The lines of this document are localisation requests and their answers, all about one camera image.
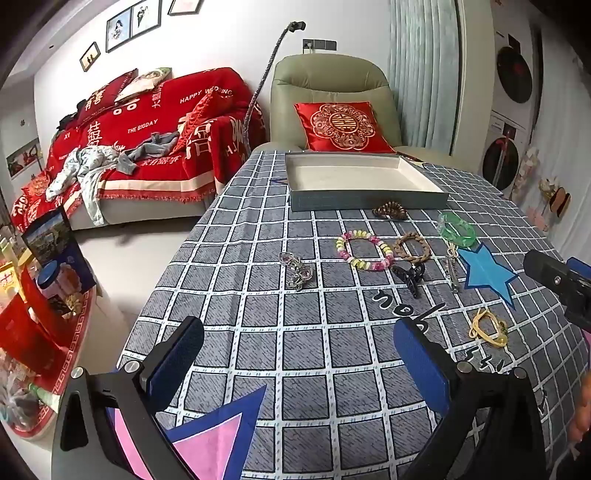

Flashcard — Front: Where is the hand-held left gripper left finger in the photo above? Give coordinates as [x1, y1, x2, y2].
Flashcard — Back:
[51, 316, 206, 480]

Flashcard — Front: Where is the pale flower bouquet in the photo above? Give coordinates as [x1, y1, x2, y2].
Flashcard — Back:
[510, 148, 541, 199]

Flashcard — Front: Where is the large red printed pillow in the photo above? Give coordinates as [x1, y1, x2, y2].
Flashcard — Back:
[76, 68, 139, 126]

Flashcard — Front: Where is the green leather armchair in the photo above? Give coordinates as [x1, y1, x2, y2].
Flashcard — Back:
[249, 54, 467, 167]

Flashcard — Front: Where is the white green pillow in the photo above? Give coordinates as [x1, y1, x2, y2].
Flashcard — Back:
[115, 67, 172, 102]

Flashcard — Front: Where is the grey box tray white inside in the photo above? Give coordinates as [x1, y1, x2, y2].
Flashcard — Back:
[284, 151, 450, 212]

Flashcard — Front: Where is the pink picture black frame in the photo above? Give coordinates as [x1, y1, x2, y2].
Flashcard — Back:
[167, 0, 204, 17]

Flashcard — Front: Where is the unframed wall photo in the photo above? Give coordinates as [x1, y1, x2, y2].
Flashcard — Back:
[7, 141, 42, 178]

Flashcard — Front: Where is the white front-loading washing machine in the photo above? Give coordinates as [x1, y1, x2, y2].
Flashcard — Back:
[489, 0, 543, 116]
[480, 111, 536, 195]

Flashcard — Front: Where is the black hair claw clip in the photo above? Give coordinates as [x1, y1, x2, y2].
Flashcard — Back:
[392, 262, 426, 300]

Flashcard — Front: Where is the grey garment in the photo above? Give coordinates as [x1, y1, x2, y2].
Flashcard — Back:
[117, 131, 181, 174]

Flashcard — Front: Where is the white sofa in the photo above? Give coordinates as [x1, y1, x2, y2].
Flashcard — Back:
[69, 191, 218, 232]

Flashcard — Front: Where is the gooseneck phone holder stand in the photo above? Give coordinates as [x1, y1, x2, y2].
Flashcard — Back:
[240, 21, 306, 162]

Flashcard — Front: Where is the blue lid clear jar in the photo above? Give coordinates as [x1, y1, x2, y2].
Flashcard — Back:
[36, 261, 88, 315]

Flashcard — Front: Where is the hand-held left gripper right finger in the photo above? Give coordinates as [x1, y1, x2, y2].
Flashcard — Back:
[392, 318, 561, 480]

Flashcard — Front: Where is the red printed blanket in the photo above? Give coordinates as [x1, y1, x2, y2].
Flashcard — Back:
[9, 67, 269, 232]

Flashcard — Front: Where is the red embroidered cushion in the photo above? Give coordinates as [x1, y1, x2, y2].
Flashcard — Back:
[294, 102, 397, 154]

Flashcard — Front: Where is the thin metal hairpin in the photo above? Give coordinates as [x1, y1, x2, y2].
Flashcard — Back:
[444, 244, 462, 294]

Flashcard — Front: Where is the grey checked tablecloth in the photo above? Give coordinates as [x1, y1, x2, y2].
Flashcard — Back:
[115, 150, 591, 480]

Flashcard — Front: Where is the red fringed pillow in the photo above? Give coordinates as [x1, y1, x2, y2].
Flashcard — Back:
[178, 92, 232, 148]

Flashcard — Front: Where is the clear plastic bag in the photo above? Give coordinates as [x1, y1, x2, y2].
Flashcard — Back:
[0, 364, 42, 425]

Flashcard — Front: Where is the green translucent bracelet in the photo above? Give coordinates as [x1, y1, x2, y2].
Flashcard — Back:
[438, 210, 476, 246]

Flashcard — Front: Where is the silver heart bracelet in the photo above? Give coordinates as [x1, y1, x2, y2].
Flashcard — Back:
[279, 252, 315, 291]

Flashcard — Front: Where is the pale blue curtain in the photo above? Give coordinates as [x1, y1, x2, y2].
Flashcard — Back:
[388, 0, 462, 155]

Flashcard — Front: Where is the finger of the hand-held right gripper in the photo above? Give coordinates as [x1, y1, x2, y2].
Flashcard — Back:
[523, 249, 575, 296]

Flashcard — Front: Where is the small black framed photo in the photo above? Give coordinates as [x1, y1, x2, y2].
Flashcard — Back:
[79, 41, 101, 72]

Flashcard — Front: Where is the pink yellow bead bracelet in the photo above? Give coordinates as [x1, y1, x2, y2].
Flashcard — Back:
[335, 230, 394, 272]

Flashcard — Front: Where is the yellow rubber band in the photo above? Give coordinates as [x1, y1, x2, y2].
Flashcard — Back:
[468, 308, 509, 347]

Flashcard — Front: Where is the dark brown bead bracelet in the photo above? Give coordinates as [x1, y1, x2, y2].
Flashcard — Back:
[373, 200, 408, 221]

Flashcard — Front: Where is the pile of light clothes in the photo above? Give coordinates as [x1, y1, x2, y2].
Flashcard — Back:
[46, 145, 122, 227]

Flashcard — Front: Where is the red gift bag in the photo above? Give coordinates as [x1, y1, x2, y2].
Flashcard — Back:
[0, 268, 70, 370]

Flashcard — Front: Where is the blue printed box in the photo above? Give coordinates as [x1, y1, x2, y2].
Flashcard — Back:
[21, 205, 98, 296]

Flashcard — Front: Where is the person's right hand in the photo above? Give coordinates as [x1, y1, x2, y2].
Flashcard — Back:
[568, 371, 591, 446]

